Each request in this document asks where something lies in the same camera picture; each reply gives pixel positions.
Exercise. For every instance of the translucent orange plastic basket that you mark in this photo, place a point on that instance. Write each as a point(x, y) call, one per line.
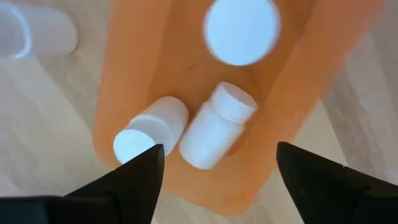
point(174, 46)

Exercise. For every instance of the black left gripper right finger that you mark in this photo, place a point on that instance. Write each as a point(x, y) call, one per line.
point(335, 196)

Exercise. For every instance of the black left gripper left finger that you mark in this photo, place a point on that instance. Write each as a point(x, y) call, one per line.
point(124, 193)

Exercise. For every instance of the white pill bottle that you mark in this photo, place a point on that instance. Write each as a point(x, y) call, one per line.
point(161, 115)
point(242, 31)
point(211, 133)
point(49, 31)

